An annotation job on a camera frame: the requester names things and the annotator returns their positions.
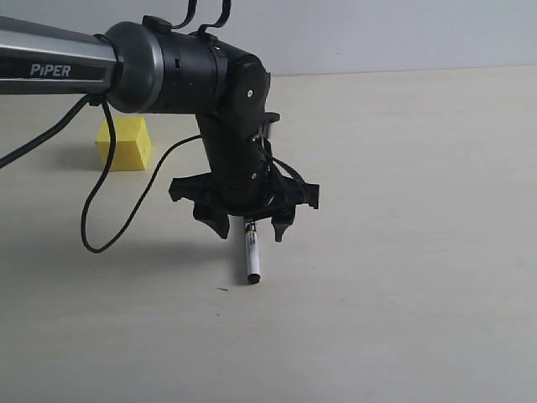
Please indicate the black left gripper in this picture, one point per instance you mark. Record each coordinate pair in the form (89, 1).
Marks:
(265, 194)

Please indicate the black and white marker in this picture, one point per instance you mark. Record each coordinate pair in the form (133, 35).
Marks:
(252, 252)

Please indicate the yellow foam cube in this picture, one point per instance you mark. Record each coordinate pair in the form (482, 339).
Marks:
(133, 144)

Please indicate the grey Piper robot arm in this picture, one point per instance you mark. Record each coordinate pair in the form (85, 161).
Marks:
(149, 68)

